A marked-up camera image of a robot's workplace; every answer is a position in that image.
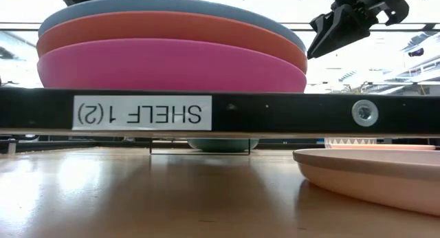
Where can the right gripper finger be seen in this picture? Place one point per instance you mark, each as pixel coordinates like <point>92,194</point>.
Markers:
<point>324,31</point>
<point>350,26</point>

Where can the blue plate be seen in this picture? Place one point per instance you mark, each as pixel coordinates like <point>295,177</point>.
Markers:
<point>154,3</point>

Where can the orange plate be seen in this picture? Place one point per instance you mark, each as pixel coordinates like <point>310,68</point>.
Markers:
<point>172,28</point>

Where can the magenta pink plate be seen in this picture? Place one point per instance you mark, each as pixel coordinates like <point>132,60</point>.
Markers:
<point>165,66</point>

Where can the pale grey plate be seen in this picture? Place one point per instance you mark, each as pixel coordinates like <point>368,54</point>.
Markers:
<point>378,176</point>

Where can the dark teal plate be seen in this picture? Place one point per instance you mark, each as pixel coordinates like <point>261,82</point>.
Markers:
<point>222,145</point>

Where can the white shelf label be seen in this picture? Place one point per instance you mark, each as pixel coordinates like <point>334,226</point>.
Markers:
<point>141,113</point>

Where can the pale peach plate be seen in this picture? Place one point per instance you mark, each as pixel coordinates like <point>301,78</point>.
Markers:
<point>395,147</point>

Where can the wooden shelf with black frame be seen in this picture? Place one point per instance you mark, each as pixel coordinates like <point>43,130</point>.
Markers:
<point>275,110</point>

